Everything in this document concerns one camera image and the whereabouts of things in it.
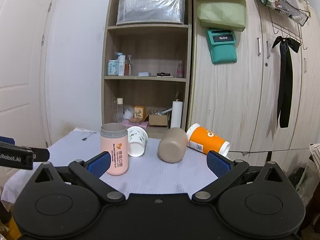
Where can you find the plastic wrapped grey box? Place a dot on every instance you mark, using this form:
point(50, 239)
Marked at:
point(150, 11)

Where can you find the pink small bottle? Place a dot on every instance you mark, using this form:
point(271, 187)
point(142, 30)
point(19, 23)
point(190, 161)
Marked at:
point(180, 70)

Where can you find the black ribbon bow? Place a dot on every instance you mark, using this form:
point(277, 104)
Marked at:
point(284, 101)

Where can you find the taupe brown cup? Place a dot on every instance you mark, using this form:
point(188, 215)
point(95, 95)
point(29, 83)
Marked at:
point(172, 147)

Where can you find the small cardboard box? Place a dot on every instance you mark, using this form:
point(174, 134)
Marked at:
point(158, 120)

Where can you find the clear bottle beige cap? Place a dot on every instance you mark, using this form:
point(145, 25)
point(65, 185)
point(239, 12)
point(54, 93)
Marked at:
point(120, 110)

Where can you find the red liquid bottle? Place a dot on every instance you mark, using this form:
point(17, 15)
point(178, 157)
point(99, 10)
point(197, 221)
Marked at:
point(128, 65)

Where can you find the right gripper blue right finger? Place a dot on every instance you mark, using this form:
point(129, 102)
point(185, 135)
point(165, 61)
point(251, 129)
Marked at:
point(228, 173)

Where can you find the white patterned table cloth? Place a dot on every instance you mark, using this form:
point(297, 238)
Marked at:
point(146, 174)

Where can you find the teal Redmi pouch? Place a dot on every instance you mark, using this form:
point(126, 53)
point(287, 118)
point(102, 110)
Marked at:
point(221, 45)

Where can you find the pink cup grey rim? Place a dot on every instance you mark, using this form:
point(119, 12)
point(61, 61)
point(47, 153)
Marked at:
point(114, 140)

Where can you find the orange paper cup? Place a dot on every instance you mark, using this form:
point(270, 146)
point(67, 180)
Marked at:
point(204, 141)

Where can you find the white paper towel roll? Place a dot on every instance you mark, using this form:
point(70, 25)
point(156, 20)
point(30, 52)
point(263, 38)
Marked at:
point(176, 115)

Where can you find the pink flat pad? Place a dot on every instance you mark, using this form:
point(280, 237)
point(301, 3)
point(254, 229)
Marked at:
point(128, 124)

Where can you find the green pouch bag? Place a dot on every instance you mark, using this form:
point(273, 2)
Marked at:
point(222, 14)

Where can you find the wooden open shelf unit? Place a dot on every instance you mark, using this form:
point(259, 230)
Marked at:
point(156, 50)

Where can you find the light wood wardrobe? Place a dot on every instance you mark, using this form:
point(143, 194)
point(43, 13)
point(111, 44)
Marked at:
point(238, 101)

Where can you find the black wire wall basket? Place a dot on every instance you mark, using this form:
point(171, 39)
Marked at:
point(285, 8)

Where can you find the yellow printed small box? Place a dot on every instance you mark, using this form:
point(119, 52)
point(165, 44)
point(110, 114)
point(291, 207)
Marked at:
point(140, 112)

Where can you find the white cup green print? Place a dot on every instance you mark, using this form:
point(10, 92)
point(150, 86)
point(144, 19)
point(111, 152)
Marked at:
point(137, 140)

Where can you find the white pump bottle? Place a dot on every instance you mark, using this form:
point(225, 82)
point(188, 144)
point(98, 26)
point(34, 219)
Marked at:
point(121, 63)

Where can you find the white door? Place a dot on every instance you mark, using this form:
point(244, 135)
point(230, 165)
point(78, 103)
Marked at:
point(24, 29)

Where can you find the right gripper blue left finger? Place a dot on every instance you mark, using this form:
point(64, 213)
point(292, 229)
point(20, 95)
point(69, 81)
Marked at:
point(89, 173)

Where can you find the teal white tub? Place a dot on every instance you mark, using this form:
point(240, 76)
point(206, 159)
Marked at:
point(112, 68)

